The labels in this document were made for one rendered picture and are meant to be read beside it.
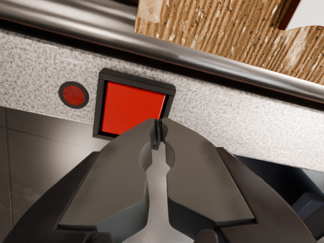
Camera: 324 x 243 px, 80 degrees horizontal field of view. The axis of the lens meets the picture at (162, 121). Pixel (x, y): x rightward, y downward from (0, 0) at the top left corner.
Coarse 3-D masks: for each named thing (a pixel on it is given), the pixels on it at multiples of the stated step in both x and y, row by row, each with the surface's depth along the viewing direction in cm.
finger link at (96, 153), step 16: (64, 176) 8; (80, 176) 8; (48, 192) 7; (64, 192) 7; (32, 208) 7; (48, 208) 7; (64, 208) 7; (16, 224) 6; (32, 224) 6; (48, 224) 6; (16, 240) 6; (32, 240) 6; (48, 240) 6; (64, 240) 6; (80, 240) 6
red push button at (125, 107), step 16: (112, 96) 20; (128, 96) 20; (144, 96) 20; (160, 96) 20; (112, 112) 20; (128, 112) 20; (144, 112) 20; (160, 112) 21; (112, 128) 21; (128, 128) 21
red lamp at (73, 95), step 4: (68, 88) 21; (72, 88) 21; (76, 88) 21; (64, 92) 21; (68, 92) 21; (72, 92) 21; (76, 92) 21; (80, 92) 21; (64, 96) 21; (68, 96) 21; (72, 96) 21; (76, 96) 21; (80, 96) 21; (68, 100) 21; (72, 100) 21; (76, 100) 21; (80, 100) 21; (72, 104) 21; (76, 104) 21
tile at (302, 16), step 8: (296, 0) 15; (304, 0) 14; (312, 0) 14; (320, 0) 14; (296, 8) 14; (304, 8) 14; (312, 8) 14; (320, 8) 14; (288, 16) 15; (296, 16) 15; (304, 16) 15; (312, 16) 15; (320, 16) 15; (288, 24) 15; (296, 24) 15; (304, 24) 15; (312, 24) 15; (320, 24) 15
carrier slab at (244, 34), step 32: (192, 0) 15; (224, 0) 15; (256, 0) 15; (288, 0) 15; (160, 32) 16; (192, 32) 16; (224, 32) 16; (256, 32) 16; (288, 32) 16; (320, 32) 16; (256, 64) 17; (288, 64) 18; (320, 64) 18
